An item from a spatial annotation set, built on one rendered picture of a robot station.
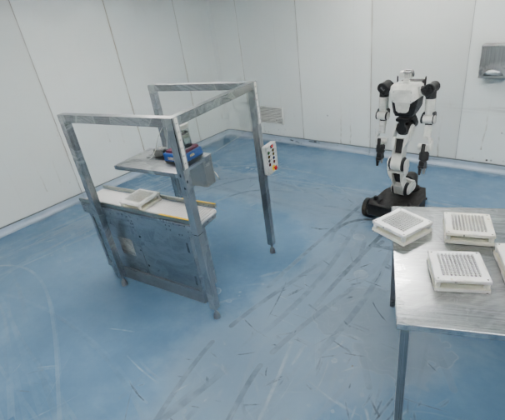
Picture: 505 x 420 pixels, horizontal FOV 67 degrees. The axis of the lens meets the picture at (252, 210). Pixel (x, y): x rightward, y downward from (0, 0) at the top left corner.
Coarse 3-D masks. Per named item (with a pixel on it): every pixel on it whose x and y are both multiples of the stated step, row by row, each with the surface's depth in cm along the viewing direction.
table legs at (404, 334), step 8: (392, 256) 275; (392, 264) 279; (392, 272) 282; (392, 280) 285; (392, 288) 289; (392, 296) 292; (392, 304) 296; (400, 336) 178; (408, 336) 176; (400, 344) 180; (400, 352) 183; (400, 360) 185; (400, 368) 188; (400, 376) 190; (400, 384) 193; (400, 392) 196; (400, 400) 199; (400, 408) 202; (400, 416) 205
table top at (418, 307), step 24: (432, 216) 245; (504, 216) 235; (432, 240) 223; (504, 240) 214; (408, 264) 207; (408, 288) 191; (432, 288) 188; (504, 288) 182; (408, 312) 177; (432, 312) 175; (456, 312) 173; (480, 312) 171; (504, 312) 170; (480, 336) 163; (504, 336) 159
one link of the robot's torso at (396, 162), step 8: (392, 136) 378; (408, 136) 368; (392, 144) 378; (400, 144) 378; (392, 152) 380; (400, 152) 380; (392, 160) 381; (400, 160) 376; (392, 168) 384; (400, 168) 378
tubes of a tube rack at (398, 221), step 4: (400, 212) 238; (392, 216) 236; (396, 216) 236; (400, 216) 236; (404, 216) 235; (408, 216) 234; (388, 220) 233; (392, 220) 232; (396, 220) 232; (400, 220) 231; (404, 220) 231; (408, 220) 230; (412, 220) 229; (416, 220) 230; (396, 224) 228; (400, 224) 227; (404, 224) 227; (408, 224) 226
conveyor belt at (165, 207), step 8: (104, 192) 354; (112, 192) 352; (120, 192) 350; (104, 200) 339; (112, 200) 337; (168, 200) 322; (152, 208) 312; (160, 208) 310; (168, 208) 308; (176, 208) 306; (184, 208) 304; (200, 208) 301; (208, 208) 299; (176, 216) 295; (184, 216) 293; (200, 216) 290; (208, 216) 291
